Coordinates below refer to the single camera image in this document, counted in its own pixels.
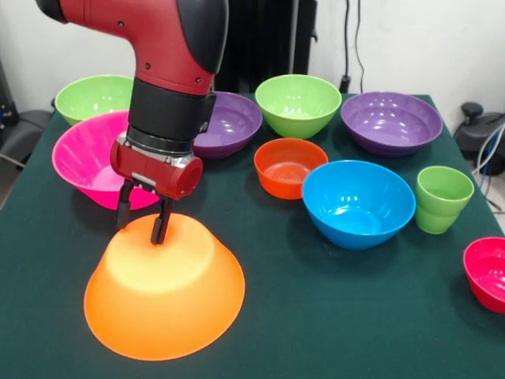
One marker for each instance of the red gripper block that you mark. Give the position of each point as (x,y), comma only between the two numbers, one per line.
(158,173)

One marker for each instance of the large pink plastic bowl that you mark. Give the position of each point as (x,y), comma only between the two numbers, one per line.
(83,158)

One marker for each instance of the large orange plastic bowl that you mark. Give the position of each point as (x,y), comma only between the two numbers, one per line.
(165,300)

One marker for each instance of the green plastic bowl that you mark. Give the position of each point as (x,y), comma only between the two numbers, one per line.
(298,114)
(90,98)

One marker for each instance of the purple plastic bowl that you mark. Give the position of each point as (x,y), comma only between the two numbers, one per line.
(236,122)
(390,126)

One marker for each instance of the blue plastic bowl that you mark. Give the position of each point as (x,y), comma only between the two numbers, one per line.
(355,213)

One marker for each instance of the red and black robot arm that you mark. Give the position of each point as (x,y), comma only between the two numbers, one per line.
(169,47)

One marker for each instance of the small orange-red plastic bowl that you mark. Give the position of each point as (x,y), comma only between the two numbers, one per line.
(284,169)

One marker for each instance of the dark green tablecloth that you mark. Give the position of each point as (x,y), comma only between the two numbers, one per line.
(315,296)

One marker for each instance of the green plastic cup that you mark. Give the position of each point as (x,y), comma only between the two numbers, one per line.
(442,205)

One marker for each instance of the small red-pink plastic bowl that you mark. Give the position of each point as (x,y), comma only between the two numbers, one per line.
(489,276)

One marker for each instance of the black pedestal column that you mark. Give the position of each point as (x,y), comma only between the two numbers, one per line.
(268,39)

